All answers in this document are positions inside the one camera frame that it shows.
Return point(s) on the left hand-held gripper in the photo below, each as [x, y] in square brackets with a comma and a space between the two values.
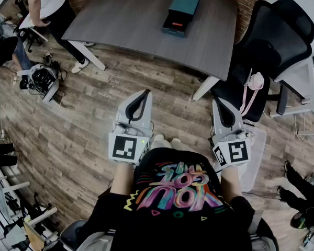
[125, 148]

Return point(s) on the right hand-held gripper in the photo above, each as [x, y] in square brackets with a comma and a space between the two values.
[238, 152]

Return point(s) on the teal drawer box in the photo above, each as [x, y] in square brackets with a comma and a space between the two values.
[184, 2]

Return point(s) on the person's left forearm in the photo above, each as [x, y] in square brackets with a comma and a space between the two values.
[121, 179]

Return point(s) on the person's right forearm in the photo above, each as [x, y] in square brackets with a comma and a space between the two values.
[230, 184]

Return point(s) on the person's left shoe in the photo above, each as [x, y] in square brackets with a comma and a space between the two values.
[161, 140]

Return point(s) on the person's shoe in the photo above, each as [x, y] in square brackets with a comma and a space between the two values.
[178, 143]
[161, 140]

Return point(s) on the white table leg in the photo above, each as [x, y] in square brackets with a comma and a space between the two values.
[87, 55]
[205, 88]

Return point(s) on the translucent plastic bin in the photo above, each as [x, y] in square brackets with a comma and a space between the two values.
[256, 161]

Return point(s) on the person's right shoe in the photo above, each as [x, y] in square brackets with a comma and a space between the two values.
[178, 143]

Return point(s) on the black mesh office chair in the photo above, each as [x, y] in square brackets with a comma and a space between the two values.
[272, 35]

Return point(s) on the grey equipment crate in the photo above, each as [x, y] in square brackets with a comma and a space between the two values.
[42, 78]

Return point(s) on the person's black printed t-shirt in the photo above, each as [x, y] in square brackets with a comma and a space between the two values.
[178, 226]

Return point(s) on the dark chair seat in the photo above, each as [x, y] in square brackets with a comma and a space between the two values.
[72, 234]

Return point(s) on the white metal rack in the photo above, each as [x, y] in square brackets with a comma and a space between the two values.
[5, 192]

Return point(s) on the brown cardboard piece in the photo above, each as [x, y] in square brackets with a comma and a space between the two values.
[32, 234]

